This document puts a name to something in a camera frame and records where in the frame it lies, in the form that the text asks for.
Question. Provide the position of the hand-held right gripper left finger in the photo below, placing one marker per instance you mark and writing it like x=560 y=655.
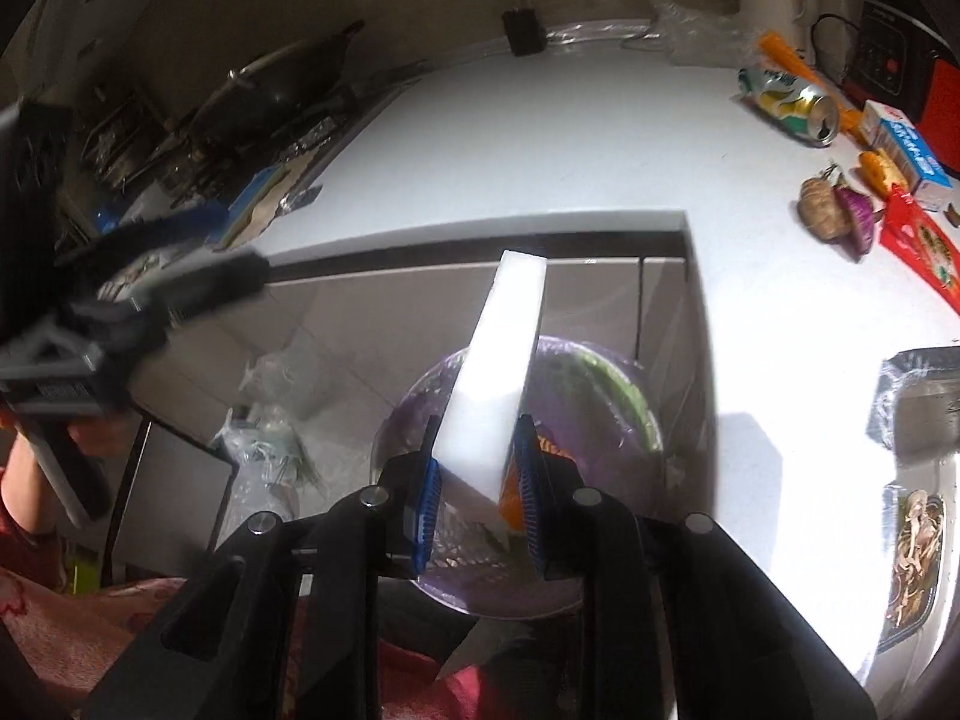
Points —
x=427 y=502

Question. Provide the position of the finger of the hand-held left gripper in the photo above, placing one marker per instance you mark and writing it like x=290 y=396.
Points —
x=217 y=281
x=187 y=226

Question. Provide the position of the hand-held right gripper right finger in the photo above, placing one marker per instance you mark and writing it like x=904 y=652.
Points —
x=529 y=502

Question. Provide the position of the trash bin with purple bag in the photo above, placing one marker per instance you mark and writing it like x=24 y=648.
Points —
x=585 y=420

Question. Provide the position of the white foam block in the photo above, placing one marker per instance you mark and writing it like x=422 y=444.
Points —
x=495 y=360

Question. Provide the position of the red snack packet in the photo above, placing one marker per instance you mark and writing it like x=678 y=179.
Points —
x=926 y=247

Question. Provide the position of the person's left forearm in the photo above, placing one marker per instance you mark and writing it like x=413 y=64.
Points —
x=15 y=480

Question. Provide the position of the person's left hand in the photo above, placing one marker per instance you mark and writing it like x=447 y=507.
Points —
x=105 y=439

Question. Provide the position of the blue sponge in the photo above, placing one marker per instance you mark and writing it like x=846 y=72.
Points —
x=251 y=191

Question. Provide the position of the foil strip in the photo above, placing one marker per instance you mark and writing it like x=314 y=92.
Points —
x=298 y=199

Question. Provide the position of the green vegetable stalk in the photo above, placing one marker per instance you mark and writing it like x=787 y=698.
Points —
x=607 y=384

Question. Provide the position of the crumpled plastic bag with bottles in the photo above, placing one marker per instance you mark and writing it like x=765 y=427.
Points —
x=270 y=457

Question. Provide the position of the black wok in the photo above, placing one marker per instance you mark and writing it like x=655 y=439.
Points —
x=277 y=86

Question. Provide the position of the pink patterned clothing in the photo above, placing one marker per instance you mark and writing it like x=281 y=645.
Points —
x=67 y=630

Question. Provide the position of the mushroom scraps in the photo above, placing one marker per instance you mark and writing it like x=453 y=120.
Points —
x=911 y=555

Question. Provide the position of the black pepper grinder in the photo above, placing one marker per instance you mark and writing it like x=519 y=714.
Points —
x=523 y=34

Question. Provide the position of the aluminium foil tray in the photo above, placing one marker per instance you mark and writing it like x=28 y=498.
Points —
x=900 y=390

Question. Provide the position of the purple onion piece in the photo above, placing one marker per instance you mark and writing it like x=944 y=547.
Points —
x=855 y=214

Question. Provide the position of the crushed soda can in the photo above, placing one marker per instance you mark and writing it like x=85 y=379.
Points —
x=795 y=101

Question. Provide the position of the clear plastic bag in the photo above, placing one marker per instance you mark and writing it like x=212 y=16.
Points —
x=690 y=26

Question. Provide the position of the long orange carrot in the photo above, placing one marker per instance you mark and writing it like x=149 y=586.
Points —
x=780 y=52

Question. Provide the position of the white and blue carton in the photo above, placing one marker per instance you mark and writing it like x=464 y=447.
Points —
x=907 y=150

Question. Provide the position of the red and black blender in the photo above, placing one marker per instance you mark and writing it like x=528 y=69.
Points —
x=885 y=64

